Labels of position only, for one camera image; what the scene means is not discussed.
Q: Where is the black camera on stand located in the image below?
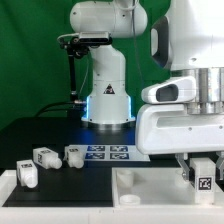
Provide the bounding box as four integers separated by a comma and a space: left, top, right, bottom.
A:
57, 32, 112, 101

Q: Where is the white fiducial tag sheet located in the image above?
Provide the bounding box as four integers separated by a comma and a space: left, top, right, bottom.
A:
68, 145, 149, 161

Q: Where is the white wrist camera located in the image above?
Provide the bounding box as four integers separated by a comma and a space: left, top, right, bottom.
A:
141, 76, 196, 104

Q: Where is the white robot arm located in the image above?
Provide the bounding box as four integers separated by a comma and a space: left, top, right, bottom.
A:
70, 0, 224, 177

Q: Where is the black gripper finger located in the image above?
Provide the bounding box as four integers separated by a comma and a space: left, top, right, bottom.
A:
175, 153, 190, 181
216, 151, 224, 180

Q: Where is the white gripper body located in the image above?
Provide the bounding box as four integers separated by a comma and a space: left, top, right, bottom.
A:
135, 104, 224, 155

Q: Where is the black cable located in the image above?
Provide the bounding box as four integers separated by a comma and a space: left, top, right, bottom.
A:
33, 99, 88, 118

